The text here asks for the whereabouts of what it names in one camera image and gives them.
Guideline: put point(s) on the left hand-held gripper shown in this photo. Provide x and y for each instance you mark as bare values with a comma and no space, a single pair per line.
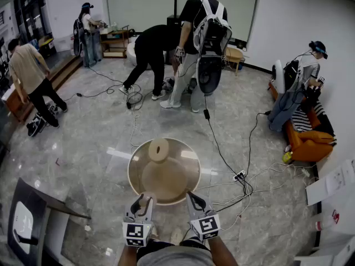
137,233

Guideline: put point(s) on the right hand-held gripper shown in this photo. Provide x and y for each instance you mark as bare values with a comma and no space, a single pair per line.
206,226

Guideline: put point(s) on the person's left forearm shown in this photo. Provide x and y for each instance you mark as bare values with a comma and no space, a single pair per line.
127,255

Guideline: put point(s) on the person's right forearm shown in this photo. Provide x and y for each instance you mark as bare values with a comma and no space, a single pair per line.
223,253

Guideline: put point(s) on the round glass side table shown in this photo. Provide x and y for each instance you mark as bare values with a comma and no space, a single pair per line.
135,170

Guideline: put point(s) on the person's light shoe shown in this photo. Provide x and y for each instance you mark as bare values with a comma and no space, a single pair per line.
176,235
154,232

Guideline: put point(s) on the person's black shorts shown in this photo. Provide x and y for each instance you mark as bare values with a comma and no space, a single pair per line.
166,244

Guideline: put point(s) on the white power strip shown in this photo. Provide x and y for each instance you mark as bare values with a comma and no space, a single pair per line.
240,175

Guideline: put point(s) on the person's grey shirt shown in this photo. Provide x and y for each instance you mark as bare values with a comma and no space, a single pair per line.
174,258

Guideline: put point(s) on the beige paper roll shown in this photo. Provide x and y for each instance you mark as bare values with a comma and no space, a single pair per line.
163,152

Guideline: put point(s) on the black power adapter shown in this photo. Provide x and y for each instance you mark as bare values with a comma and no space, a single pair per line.
206,114

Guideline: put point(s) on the small yellow object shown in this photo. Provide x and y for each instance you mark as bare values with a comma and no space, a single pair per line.
287,157

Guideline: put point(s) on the dark wooden chair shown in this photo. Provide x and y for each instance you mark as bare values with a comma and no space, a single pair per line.
27,193

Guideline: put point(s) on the white flat device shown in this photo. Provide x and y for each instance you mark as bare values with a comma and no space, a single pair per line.
22,226

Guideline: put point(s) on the orange sofa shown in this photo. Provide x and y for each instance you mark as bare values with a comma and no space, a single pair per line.
310,147

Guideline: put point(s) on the clear bottle pink cap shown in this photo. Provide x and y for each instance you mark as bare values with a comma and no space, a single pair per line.
327,222

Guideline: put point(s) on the white paper sheets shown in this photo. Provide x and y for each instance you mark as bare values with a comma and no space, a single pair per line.
330,183

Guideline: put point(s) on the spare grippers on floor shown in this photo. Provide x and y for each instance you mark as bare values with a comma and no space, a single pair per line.
37,123

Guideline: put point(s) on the black white striped cloth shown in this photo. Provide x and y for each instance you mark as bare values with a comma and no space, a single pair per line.
302,120

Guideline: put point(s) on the white backpack rig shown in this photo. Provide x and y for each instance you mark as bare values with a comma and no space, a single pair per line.
278,76
212,48

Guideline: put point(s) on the round wooden side table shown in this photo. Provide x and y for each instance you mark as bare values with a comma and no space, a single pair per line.
233,53

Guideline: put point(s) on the white beanbag seat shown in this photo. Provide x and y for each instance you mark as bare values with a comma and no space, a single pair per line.
131,51

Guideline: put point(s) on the wooden floor platform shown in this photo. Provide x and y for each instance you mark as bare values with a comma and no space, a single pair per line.
62,71

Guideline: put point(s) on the wooden cabinet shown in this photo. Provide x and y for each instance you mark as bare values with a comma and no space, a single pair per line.
15,104

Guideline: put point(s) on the wooden shelf cart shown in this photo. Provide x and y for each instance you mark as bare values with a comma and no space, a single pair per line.
115,41

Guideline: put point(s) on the clear storage boxes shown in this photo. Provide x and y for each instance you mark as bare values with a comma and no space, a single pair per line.
63,43

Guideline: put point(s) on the black backpack rig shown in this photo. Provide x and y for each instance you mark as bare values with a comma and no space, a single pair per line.
77,37

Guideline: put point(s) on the black speaker box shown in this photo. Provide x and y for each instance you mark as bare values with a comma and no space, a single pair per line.
173,20

